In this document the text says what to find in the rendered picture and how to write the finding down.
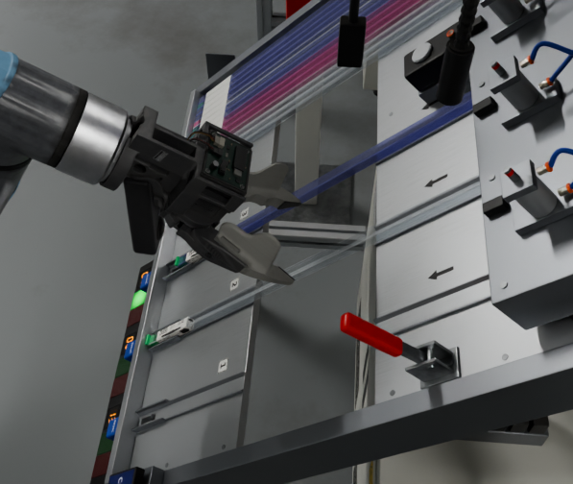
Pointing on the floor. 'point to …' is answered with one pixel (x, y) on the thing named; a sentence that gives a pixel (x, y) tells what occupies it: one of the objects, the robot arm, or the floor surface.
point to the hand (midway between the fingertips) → (286, 242)
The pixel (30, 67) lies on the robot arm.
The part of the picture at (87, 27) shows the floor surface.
